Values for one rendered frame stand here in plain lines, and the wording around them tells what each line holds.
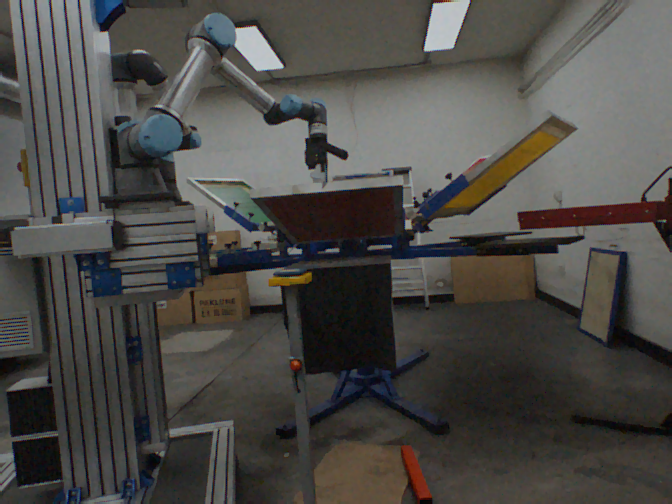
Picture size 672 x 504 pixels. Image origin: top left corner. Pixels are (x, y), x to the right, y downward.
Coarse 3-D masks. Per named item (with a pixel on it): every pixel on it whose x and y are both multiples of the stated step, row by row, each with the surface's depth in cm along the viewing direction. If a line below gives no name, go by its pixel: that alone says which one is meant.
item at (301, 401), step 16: (288, 288) 172; (288, 304) 173; (288, 320) 173; (304, 368) 176; (304, 384) 174; (304, 400) 174; (304, 416) 174; (304, 432) 175; (304, 448) 175; (304, 464) 176; (304, 480) 176; (304, 496) 176
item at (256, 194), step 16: (400, 176) 188; (256, 192) 194; (272, 192) 193; (288, 192) 192; (304, 192) 191; (320, 192) 191; (336, 192) 192; (352, 192) 193; (400, 192) 196; (400, 208) 216; (400, 224) 242; (320, 240) 266
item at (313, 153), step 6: (306, 138) 196; (312, 138) 195; (318, 138) 195; (324, 138) 195; (306, 144) 197; (312, 144) 196; (318, 144) 195; (306, 150) 193; (312, 150) 193; (318, 150) 193; (324, 150) 193; (306, 156) 194; (312, 156) 193; (318, 156) 193; (306, 162) 192; (312, 162) 192; (318, 162) 192; (312, 168) 197
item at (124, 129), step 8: (136, 120) 159; (120, 128) 160; (128, 128) 159; (120, 136) 160; (128, 136) 156; (120, 144) 161; (128, 144) 156; (120, 152) 161; (128, 152) 159; (120, 160) 162; (128, 160) 160; (136, 160) 160; (144, 160) 160; (152, 160) 162
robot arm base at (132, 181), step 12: (132, 168) 160; (144, 168) 160; (156, 168) 164; (120, 180) 162; (132, 180) 159; (144, 180) 160; (156, 180) 163; (120, 192) 160; (132, 192) 158; (144, 192) 159
